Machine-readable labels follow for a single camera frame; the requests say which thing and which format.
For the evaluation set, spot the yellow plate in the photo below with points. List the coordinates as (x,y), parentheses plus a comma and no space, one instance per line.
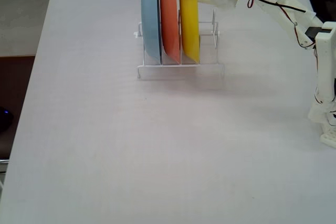
(189,24)

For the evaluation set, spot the orange plate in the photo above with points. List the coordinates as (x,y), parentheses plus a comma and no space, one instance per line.
(170,19)

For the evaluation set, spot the blue plate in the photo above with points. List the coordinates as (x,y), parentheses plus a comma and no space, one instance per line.
(151,19)

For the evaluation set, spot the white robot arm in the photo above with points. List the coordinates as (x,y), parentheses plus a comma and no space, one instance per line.
(325,51)

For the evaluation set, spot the brown wooden desk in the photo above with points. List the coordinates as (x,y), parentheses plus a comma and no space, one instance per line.
(13,82)

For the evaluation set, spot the black computer mouse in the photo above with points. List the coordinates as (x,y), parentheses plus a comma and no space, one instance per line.
(5,119)

